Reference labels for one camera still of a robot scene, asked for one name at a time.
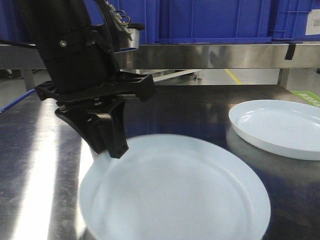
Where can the blue plastic crate left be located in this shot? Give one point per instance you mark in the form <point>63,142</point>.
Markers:
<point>145,12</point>

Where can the black tape strip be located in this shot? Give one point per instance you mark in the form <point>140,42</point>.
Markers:
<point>290,51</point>

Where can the stainless steel shelf rail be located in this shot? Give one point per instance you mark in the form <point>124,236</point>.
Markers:
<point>187,56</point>

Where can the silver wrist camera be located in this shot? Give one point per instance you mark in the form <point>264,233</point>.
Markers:
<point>131,40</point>

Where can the steel shelf post left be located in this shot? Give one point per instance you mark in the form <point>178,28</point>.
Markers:
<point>29,82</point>

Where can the white metal frame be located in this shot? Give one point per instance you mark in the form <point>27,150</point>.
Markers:
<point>160,75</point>

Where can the blue plastic crate right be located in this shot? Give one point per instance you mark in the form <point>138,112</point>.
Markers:
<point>288,19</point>

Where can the blue plastic crate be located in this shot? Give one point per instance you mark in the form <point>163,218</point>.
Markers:
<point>288,19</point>
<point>145,12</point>
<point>214,21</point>

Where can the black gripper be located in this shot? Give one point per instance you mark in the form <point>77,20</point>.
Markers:
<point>81,64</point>

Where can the steel shelf post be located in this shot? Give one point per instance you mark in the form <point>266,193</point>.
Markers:
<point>29,82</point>
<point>283,77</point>

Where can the steel shelf post right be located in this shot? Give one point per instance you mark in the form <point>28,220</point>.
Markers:
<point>283,77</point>

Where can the blue plastic crate centre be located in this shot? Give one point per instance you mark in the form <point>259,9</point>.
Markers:
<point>214,21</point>

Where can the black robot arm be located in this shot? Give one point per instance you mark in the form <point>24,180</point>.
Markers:
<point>69,14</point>

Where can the light blue plate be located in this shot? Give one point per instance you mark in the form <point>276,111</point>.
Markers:
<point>285,128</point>
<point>173,187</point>

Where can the white paper label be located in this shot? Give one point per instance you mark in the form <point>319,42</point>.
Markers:
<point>313,23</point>

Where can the blue table edge strip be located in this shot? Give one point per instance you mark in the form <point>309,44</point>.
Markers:
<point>16,101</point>

